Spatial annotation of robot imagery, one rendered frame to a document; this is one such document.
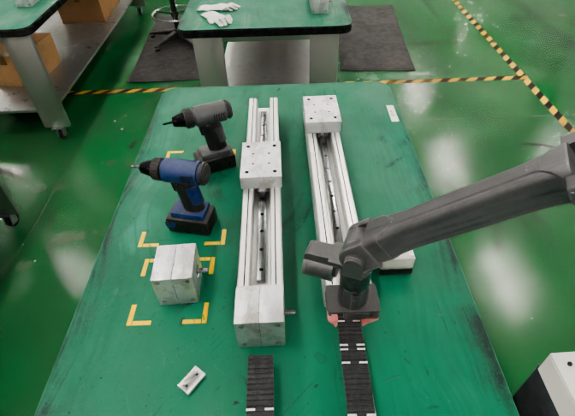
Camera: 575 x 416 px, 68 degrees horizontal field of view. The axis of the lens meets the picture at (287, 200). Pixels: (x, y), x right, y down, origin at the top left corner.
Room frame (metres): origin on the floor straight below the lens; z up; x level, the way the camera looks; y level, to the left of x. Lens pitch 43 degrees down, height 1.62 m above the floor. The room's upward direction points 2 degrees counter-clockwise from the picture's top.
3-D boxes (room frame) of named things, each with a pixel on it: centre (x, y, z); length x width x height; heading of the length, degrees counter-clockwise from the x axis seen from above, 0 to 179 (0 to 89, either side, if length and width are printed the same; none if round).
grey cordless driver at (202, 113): (1.06, 0.25, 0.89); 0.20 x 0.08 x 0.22; 111
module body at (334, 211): (0.93, -0.12, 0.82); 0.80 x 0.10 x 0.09; 0
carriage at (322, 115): (1.18, -0.12, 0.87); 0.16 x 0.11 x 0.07; 0
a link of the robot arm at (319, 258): (0.49, -0.08, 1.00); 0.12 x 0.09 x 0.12; 68
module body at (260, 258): (0.93, 0.07, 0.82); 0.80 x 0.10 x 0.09; 0
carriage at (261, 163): (0.93, 0.07, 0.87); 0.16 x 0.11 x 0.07; 0
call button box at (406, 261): (0.65, -0.24, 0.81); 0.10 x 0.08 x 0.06; 90
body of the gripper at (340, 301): (0.48, -0.12, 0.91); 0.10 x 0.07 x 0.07; 90
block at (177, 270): (0.61, 0.25, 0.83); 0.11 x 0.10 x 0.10; 93
